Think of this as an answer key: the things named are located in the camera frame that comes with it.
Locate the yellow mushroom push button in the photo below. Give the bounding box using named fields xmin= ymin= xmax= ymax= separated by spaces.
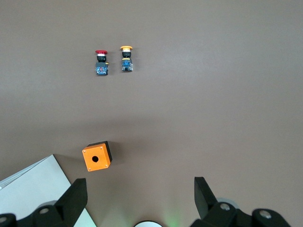
xmin=119 ymin=45 xmax=134 ymax=73

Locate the white drawer cabinet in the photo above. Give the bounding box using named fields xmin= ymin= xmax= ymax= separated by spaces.
xmin=0 ymin=154 xmax=98 ymax=227

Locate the red mushroom push button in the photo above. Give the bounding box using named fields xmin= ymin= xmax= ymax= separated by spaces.
xmin=94 ymin=49 xmax=110 ymax=76

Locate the brown table cover sheet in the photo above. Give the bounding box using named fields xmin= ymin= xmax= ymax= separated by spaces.
xmin=0 ymin=0 xmax=303 ymax=227

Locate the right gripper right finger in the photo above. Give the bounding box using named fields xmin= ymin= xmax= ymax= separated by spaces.
xmin=191 ymin=176 xmax=294 ymax=227

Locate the orange button enclosure box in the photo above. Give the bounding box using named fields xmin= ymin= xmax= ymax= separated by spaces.
xmin=82 ymin=140 xmax=114 ymax=173

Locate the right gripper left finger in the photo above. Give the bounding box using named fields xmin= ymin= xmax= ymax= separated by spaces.
xmin=0 ymin=178 xmax=89 ymax=227

